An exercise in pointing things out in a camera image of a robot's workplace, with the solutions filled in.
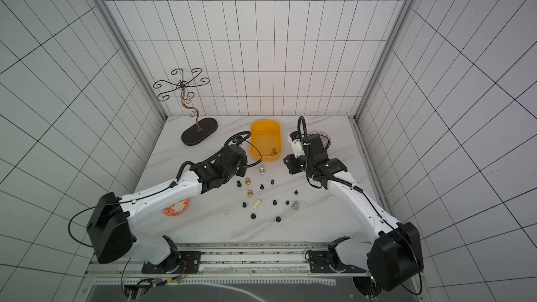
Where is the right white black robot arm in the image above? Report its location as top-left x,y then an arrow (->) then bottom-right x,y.
284,131 -> 424,291

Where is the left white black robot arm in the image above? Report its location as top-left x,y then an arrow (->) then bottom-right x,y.
87,144 -> 248,266

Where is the yellow plastic storage box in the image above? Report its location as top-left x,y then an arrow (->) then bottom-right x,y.
249,120 -> 282,162

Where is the red blue patterned bowl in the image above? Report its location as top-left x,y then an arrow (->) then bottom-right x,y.
313,131 -> 331,150

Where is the orange white patterned plate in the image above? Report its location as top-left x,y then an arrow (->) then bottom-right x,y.
162,199 -> 190,217

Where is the dark metal jewelry stand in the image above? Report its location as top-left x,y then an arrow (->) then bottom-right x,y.
152,68 -> 218,146

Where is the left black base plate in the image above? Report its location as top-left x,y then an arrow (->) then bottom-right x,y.
141,251 -> 201,275

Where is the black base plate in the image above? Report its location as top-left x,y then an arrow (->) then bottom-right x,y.
305,250 -> 366,274
141,251 -> 201,275

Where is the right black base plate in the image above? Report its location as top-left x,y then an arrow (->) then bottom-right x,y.
305,250 -> 366,274

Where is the aluminium mounting rail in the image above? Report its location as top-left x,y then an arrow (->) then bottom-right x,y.
85,242 -> 370,279

